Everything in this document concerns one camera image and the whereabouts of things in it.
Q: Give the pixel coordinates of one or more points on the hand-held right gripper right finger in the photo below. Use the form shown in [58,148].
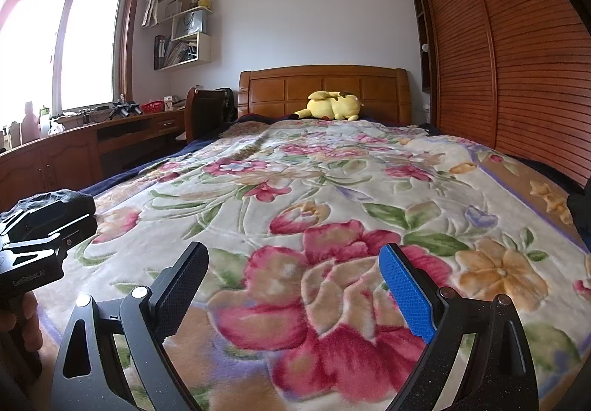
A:
[406,295]

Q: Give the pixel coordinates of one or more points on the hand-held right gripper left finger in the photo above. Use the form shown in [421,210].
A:
[184,286]

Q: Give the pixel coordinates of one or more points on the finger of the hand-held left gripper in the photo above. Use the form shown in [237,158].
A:
[51,210]
[78,233]

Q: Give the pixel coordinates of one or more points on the person's left hand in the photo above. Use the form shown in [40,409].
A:
[32,323]

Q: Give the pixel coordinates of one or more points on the wooden desk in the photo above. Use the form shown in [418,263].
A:
[69,157]

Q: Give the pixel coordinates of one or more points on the white plastic bag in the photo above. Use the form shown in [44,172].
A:
[56,128]

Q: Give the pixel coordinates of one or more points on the green cap bottle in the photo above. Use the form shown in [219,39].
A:
[45,122]

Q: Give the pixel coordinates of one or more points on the translucent bottle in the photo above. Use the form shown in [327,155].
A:
[30,122]

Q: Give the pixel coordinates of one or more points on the black device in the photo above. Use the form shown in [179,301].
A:
[124,108]

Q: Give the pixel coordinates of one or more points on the floral blanket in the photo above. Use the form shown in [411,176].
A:
[323,189]

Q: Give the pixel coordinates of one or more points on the red basket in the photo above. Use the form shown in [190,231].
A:
[152,107]

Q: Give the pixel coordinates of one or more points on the white carton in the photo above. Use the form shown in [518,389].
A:
[170,103]

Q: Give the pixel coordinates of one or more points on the window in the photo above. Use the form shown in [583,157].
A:
[87,41]

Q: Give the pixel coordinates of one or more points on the black bag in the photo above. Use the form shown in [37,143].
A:
[214,113]

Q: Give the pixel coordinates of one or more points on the dark folder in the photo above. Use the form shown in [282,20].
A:
[160,52]

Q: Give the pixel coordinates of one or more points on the stack of books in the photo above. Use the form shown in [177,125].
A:
[180,53]

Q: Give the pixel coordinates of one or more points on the yellow plush toy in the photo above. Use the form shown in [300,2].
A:
[330,105]

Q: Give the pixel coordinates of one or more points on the wooden bed headboard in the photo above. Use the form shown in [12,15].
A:
[277,90]

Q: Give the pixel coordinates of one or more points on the white paper bag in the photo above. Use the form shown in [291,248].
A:
[190,23]

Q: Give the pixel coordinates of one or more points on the wooden louvered wardrobe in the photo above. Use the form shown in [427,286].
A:
[508,69]

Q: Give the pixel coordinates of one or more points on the white wall shelf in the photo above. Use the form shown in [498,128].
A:
[203,48]

